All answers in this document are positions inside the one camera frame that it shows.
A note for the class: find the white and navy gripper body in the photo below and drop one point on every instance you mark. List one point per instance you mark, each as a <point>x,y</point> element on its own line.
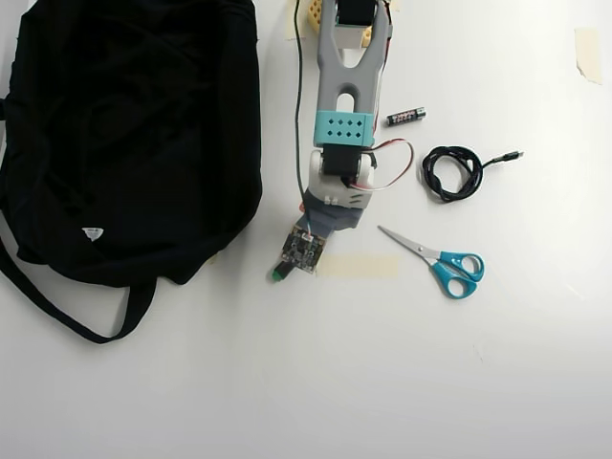
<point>340,221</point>

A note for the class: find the green and black marker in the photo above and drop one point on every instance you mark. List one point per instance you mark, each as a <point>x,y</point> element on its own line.
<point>278,273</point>

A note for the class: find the grey teal white robot arm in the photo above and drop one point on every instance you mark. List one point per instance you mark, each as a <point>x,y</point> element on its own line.
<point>334,62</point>

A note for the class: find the black fabric bag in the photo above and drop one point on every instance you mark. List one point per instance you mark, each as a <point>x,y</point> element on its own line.
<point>119,143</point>

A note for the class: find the long beige masking tape strip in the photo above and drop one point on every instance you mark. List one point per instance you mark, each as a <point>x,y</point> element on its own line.
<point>363,267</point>

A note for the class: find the small beige tape piece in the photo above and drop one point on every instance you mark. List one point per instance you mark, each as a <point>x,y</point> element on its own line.
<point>395,5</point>
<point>212,259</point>

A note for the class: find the black AA battery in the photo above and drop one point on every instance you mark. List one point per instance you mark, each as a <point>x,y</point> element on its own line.
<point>404,117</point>

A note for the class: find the torn beige masking tape strip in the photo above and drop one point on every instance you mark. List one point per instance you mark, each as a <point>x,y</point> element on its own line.
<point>589,52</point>

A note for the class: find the bare camera circuit board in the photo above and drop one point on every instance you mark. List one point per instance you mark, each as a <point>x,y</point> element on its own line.
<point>304,251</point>

